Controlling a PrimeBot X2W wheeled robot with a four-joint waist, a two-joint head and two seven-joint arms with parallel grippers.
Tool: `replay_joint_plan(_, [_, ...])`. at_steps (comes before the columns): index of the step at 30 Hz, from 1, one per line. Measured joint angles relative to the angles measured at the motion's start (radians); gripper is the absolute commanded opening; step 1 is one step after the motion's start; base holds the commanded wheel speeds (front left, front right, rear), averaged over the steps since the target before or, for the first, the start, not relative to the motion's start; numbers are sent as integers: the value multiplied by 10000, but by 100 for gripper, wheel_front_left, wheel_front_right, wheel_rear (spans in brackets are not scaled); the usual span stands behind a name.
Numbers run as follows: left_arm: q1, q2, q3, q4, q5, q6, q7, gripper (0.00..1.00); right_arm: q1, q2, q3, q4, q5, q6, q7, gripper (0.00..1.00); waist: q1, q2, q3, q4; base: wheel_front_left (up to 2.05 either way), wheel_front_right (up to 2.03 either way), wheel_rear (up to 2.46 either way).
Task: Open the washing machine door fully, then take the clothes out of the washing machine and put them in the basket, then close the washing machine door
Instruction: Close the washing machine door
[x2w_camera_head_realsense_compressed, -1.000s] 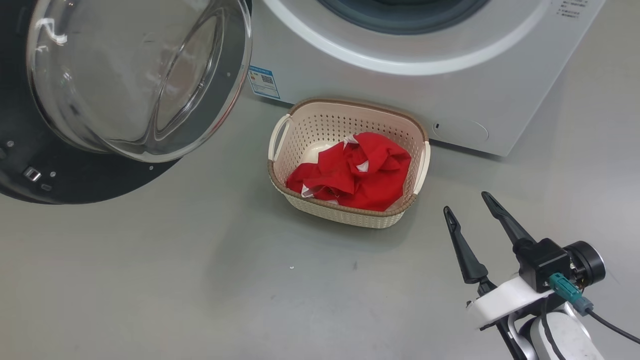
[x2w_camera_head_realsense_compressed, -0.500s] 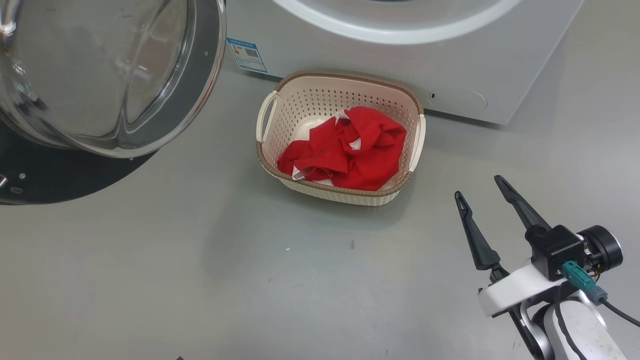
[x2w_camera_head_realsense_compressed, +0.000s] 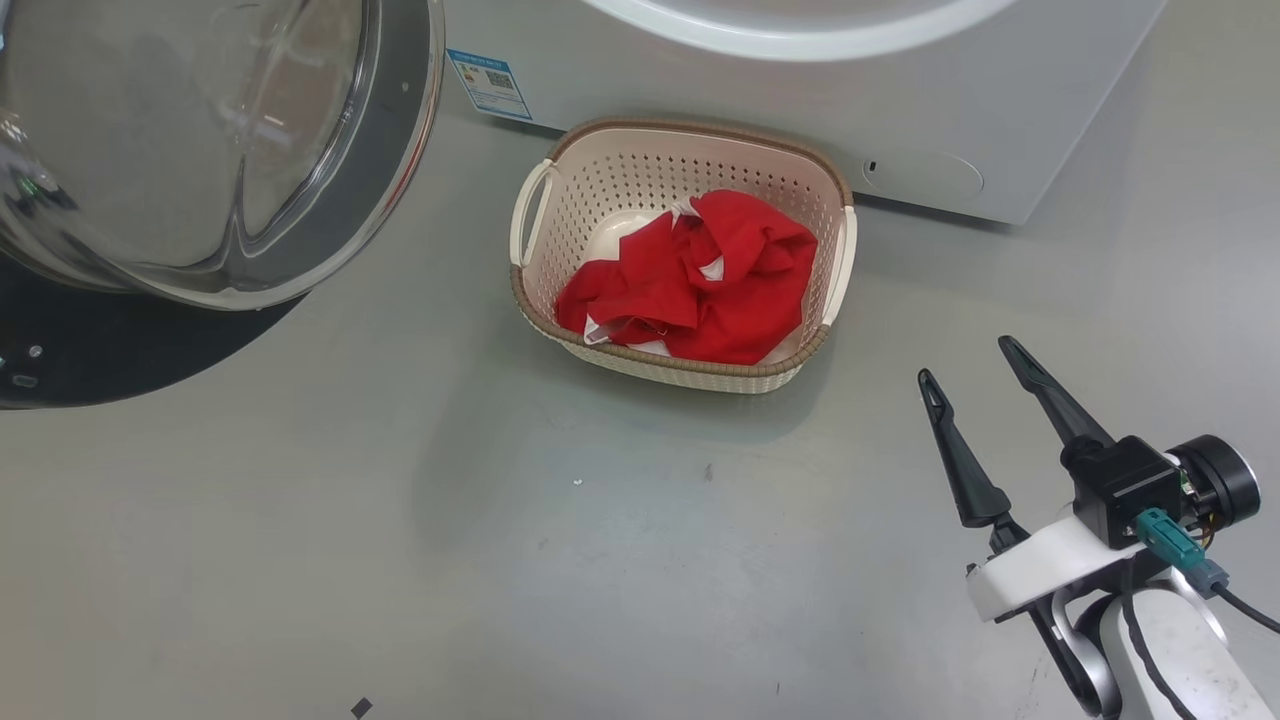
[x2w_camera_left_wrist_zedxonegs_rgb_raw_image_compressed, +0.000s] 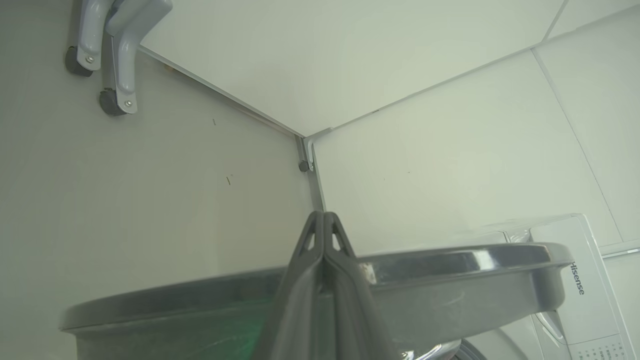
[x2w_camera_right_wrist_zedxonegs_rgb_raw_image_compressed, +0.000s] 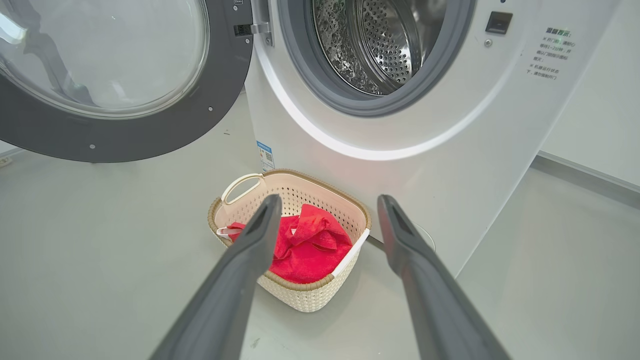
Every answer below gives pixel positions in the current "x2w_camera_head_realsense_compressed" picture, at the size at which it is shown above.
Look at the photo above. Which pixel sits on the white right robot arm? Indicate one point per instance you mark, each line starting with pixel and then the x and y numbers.
pixel 1190 660

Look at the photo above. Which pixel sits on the blue energy label sticker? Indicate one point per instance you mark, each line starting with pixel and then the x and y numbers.
pixel 490 85

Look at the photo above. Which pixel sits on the round white filter cover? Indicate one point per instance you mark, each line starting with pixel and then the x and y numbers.
pixel 925 175

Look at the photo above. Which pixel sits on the round dark glass washer door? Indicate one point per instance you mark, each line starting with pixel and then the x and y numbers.
pixel 200 150

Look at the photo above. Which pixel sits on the red garment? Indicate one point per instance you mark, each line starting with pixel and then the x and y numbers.
pixel 700 290

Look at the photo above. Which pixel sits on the cream perforated laundry basket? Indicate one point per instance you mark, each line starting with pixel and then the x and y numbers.
pixel 620 170

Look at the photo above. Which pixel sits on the small black floor marker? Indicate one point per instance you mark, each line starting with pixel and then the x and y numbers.
pixel 362 708

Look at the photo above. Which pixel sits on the white front-load washing machine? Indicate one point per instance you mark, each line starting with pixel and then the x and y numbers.
pixel 700 90

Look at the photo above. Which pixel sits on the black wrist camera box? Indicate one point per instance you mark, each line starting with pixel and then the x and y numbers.
pixel 1125 490

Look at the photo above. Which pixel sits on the black round motor housing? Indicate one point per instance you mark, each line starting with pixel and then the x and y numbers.
pixel 1222 478

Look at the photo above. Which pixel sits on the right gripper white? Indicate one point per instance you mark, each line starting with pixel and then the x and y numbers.
pixel 1040 565

